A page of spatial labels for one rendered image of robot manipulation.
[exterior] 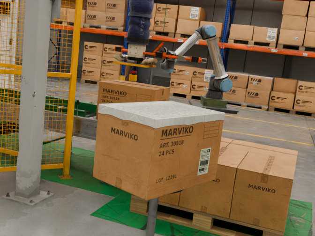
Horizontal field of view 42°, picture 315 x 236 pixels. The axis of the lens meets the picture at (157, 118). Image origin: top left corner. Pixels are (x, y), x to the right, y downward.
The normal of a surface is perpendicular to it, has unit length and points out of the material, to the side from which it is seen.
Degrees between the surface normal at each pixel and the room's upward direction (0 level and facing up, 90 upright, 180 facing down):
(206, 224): 90
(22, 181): 90
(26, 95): 89
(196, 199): 90
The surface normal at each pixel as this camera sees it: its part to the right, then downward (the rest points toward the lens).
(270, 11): -0.29, 0.14
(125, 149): -0.65, 0.06
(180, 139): 0.75, 0.20
